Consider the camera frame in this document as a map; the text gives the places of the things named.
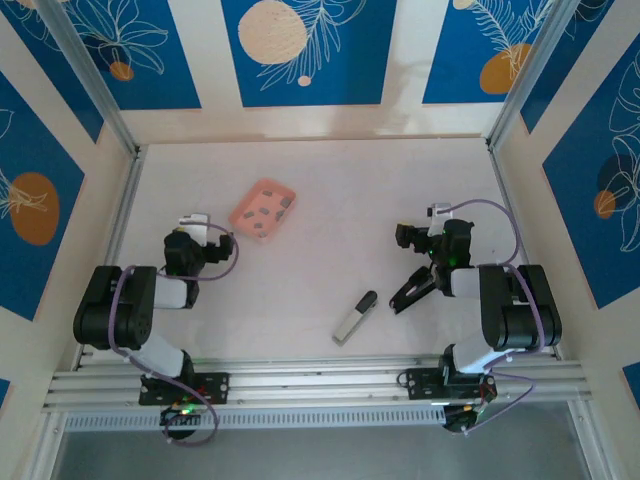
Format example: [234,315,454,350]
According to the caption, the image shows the pink plastic tray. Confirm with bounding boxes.
[228,177,299,246]

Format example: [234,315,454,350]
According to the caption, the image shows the black stapler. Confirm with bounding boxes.
[388,266,437,316]

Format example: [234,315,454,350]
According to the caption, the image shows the white stapler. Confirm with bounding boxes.
[331,289,380,349]

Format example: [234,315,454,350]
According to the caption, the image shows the black controller board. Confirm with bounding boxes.
[159,405,204,427]
[442,399,496,435]

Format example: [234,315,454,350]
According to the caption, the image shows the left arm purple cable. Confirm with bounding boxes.
[108,223,240,449]

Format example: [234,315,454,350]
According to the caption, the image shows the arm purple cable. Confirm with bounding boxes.
[439,198,547,439]
[108,223,240,449]

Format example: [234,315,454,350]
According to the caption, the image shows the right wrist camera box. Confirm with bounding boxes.
[430,201,455,234]

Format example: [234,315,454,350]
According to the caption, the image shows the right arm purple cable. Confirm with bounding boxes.
[439,198,547,439]

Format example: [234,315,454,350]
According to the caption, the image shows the aluminium side rail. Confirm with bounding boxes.
[74,144,147,371]
[487,139,566,359]

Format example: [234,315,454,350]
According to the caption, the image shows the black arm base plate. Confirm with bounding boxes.
[403,367,499,401]
[138,372,231,406]

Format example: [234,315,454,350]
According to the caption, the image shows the grey slotted cable duct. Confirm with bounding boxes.
[62,405,451,434]

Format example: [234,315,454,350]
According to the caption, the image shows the aluminium corner post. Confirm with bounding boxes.
[485,0,574,151]
[37,0,144,159]

